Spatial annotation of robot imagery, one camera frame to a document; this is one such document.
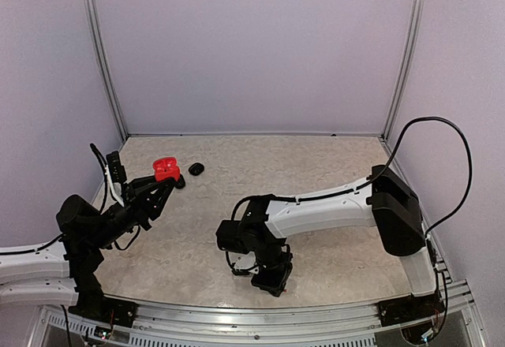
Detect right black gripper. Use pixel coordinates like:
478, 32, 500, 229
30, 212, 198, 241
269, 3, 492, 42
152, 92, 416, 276
251, 241, 294, 297

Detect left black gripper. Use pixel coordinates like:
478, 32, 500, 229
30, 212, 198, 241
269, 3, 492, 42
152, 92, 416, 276
88, 171, 174, 249

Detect red round charging case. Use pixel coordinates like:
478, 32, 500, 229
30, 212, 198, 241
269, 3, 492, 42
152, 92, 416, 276
152, 157, 181, 182

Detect small black charging case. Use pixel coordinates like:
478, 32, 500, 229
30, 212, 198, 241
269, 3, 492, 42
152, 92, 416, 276
174, 176, 185, 189

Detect glossy black earbud case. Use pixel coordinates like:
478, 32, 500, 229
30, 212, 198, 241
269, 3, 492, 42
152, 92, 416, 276
188, 162, 205, 177

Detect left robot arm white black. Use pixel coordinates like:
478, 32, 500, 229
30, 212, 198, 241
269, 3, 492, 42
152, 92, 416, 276
1, 144, 185, 326

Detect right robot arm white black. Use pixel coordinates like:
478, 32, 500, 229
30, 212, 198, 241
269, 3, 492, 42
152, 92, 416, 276
216, 162, 438, 319

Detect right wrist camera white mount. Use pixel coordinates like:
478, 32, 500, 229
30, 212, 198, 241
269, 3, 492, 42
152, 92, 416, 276
232, 252, 260, 275

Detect aluminium front rail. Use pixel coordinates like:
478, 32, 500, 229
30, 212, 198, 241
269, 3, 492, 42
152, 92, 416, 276
28, 281, 487, 346

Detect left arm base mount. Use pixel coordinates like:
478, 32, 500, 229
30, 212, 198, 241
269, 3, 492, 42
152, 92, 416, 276
69, 274, 138, 328

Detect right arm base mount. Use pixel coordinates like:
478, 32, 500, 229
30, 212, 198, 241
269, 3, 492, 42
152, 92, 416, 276
376, 280, 448, 346

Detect left aluminium corner post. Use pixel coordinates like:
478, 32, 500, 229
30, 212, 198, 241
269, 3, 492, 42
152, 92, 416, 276
84, 0, 129, 143

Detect aluminium corner post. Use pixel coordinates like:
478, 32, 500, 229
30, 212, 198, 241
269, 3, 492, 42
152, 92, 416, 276
381, 0, 425, 142
84, 0, 129, 143

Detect right aluminium corner post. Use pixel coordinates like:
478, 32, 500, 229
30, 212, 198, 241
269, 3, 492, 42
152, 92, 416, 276
381, 0, 425, 142

